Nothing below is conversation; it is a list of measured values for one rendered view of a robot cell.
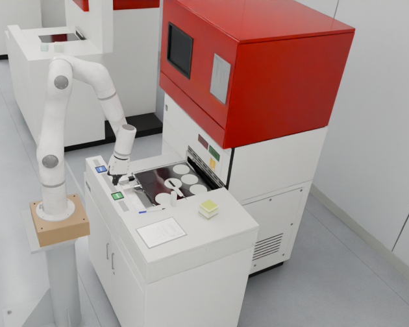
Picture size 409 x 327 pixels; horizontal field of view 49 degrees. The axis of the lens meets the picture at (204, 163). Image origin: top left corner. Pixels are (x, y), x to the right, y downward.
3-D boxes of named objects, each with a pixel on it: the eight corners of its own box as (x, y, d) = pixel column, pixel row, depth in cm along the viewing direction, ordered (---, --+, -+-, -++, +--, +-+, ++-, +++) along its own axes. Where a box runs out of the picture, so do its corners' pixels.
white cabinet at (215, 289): (167, 239, 352) (174, 152, 306) (234, 339, 286) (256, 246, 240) (87, 265, 323) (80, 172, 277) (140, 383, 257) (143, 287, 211)
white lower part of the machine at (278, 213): (230, 202, 398) (244, 121, 352) (287, 266, 342) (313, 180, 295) (156, 224, 366) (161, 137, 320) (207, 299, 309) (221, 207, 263)
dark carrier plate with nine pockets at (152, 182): (185, 162, 284) (185, 161, 284) (213, 194, 260) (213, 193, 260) (134, 174, 268) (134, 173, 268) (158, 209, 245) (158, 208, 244)
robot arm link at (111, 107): (93, 86, 215) (115, 137, 233) (98, 100, 202) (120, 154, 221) (111, 80, 216) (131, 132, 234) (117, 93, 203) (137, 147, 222)
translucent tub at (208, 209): (208, 207, 239) (209, 198, 235) (217, 215, 234) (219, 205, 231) (197, 213, 234) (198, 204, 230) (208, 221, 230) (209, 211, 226)
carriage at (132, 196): (126, 182, 268) (126, 178, 266) (151, 221, 243) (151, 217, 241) (113, 185, 264) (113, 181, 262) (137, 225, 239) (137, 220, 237)
